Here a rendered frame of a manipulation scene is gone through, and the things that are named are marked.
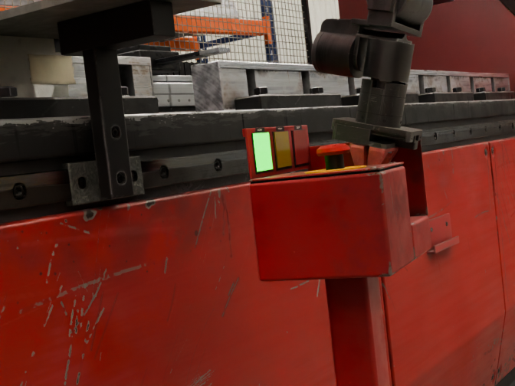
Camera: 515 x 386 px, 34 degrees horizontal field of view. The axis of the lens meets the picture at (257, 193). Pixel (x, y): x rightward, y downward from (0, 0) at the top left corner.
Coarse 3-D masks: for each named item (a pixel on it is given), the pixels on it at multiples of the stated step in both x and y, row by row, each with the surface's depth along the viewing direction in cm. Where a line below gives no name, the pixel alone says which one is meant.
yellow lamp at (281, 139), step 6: (276, 132) 104; (282, 132) 106; (276, 138) 104; (282, 138) 106; (288, 138) 108; (276, 144) 104; (282, 144) 106; (288, 144) 108; (276, 150) 104; (282, 150) 106; (288, 150) 107; (282, 156) 105; (288, 156) 107; (282, 162) 105; (288, 162) 107
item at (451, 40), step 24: (360, 0) 313; (456, 0) 293; (480, 0) 289; (432, 24) 299; (456, 24) 294; (480, 24) 290; (504, 24) 285; (432, 48) 300; (456, 48) 295; (480, 48) 291; (504, 48) 286; (480, 72) 292; (504, 72) 287
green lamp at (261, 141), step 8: (256, 136) 99; (264, 136) 101; (256, 144) 99; (264, 144) 101; (256, 152) 98; (264, 152) 101; (256, 160) 98; (264, 160) 100; (264, 168) 100; (272, 168) 102
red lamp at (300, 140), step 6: (294, 132) 110; (300, 132) 112; (294, 138) 110; (300, 138) 112; (306, 138) 113; (294, 144) 110; (300, 144) 111; (306, 144) 113; (294, 150) 110; (300, 150) 111; (306, 150) 113; (300, 156) 111; (306, 156) 113; (300, 162) 111; (306, 162) 113
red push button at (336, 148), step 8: (336, 144) 98; (344, 144) 98; (320, 152) 97; (328, 152) 97; (336, 152) 96; (344, 152) 97; (328, 160) 98; (336, 160) 97; (328, 168) 98; (336, 168) 97
